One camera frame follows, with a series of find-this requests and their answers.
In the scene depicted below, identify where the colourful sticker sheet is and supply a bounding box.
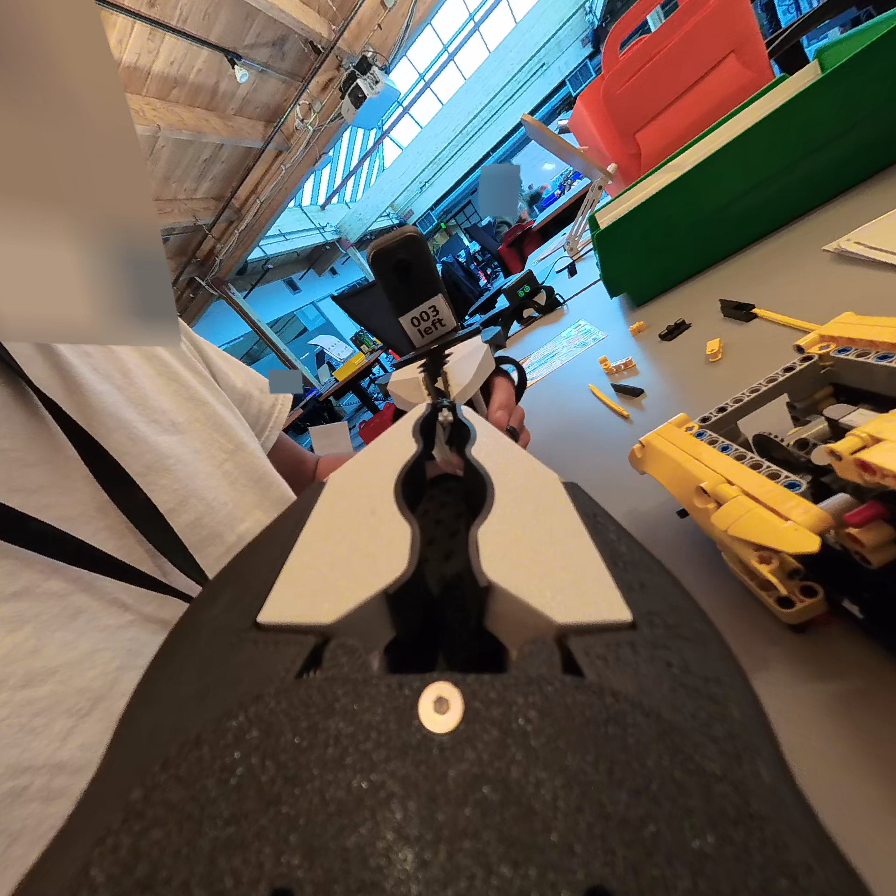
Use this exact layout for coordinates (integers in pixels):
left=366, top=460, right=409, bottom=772
left=518, top=320, right=608, bottom=387

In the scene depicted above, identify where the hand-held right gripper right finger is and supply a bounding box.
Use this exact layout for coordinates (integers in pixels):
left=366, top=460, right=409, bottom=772
left=451, top=406, right=634, bottom=655

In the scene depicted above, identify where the white paper stack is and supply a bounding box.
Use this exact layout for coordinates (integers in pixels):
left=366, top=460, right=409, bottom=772
left=595, top=59, right=823, bottom=228

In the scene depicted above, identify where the person's left forearm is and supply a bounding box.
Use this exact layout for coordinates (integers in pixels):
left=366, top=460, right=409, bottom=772
left=268, top=433, right=359, bottom=494

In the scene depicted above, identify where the orange felt bag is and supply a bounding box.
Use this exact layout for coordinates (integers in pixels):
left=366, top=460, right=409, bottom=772
left=568, top=0, right=774, bottom=198

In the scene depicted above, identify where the black lanyard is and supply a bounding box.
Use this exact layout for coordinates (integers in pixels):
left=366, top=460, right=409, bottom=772
left=0, top=343, right=211, bottom=604

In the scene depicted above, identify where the open instruction booklet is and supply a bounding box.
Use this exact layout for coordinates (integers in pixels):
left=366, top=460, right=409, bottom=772
left=825, top=210, right=896, bottom=267

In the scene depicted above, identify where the wooden document stand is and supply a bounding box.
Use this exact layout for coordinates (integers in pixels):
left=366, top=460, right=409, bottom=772
left=521, top=115, right=618, bottom=260

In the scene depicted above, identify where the red office chair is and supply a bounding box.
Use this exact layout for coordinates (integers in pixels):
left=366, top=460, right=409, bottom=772
left=498, top=223, right=543, bottom=275

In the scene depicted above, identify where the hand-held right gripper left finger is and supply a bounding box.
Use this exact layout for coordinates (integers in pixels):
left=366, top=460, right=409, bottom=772
left=256, top=405, right=436, bottom=641

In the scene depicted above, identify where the black dimpled chair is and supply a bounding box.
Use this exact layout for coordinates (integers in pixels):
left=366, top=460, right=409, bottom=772
left=413, top=479, right=487, bottom=631

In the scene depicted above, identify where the yellow toy brick car model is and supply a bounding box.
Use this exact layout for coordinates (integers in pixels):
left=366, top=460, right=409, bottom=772
left=629, top=311, right=896, bottom=634

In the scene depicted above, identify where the green storage bin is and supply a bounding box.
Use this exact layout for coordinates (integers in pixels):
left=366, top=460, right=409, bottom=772
left=591, top=10, right=896, bottom=308

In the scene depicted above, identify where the small black toy robot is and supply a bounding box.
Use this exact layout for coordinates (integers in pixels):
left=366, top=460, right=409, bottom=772
left=505, top=272, right=564, bottom=324

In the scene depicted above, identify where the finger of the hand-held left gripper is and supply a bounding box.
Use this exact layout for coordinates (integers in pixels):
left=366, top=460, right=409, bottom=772
left=447, top=339, right=496, bottom=405
left=387, top=365, right=429, bottom=415

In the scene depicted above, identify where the person's left hand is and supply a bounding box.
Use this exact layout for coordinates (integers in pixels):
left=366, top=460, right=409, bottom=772
left=486, top=367, right=532, bottom=450

